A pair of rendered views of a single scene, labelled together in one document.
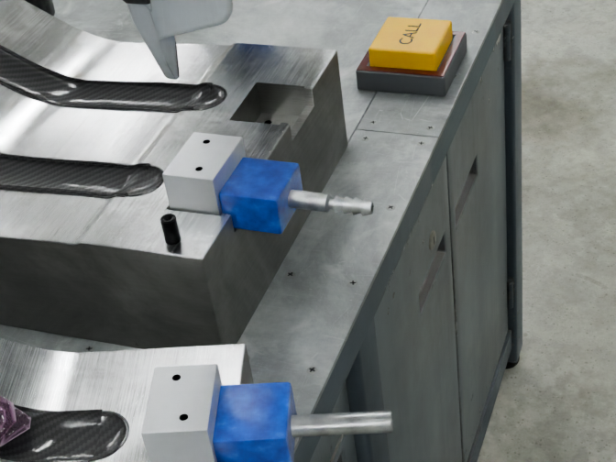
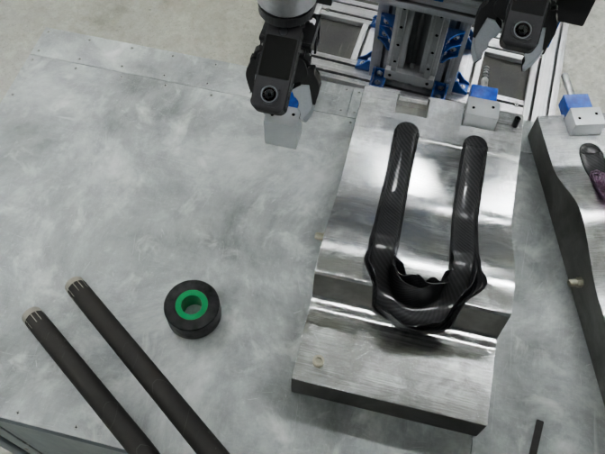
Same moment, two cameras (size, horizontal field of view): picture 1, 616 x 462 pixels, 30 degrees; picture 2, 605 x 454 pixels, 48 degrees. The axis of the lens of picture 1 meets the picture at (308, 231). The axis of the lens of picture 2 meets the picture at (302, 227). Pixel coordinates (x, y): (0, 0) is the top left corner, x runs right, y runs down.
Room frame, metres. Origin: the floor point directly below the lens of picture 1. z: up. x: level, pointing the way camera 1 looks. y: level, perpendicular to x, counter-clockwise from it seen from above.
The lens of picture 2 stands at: (1.05, 0.68, 1.74)
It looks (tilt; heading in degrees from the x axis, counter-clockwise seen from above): 60 degrees down; 257
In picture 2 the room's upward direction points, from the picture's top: 2 degrees clockwise
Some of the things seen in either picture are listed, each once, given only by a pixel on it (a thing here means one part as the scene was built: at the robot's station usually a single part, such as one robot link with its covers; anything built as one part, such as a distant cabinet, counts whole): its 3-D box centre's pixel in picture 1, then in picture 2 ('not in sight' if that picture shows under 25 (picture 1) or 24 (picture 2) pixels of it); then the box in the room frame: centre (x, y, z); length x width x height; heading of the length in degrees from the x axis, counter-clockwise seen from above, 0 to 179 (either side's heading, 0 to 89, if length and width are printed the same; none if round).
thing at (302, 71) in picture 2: not in sight; (287, 31); (0.93, 0.02, 1.09); 0.09 x 0.08 x 0.12; 65
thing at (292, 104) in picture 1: (275, 124); (410, 111); (0.72, 0.01, 0.87); 0.05 x 0.05 x 0.04; 65
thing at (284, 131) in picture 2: not in sight; (291, 103); (0.92, 0.01, 0.93); 0.13 x 0.05 x 0.05; 65
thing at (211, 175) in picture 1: (276, 196); (482, 95); (0.61, 0.02, 0.89); 0.13 x 0.05 x 0.05; 65
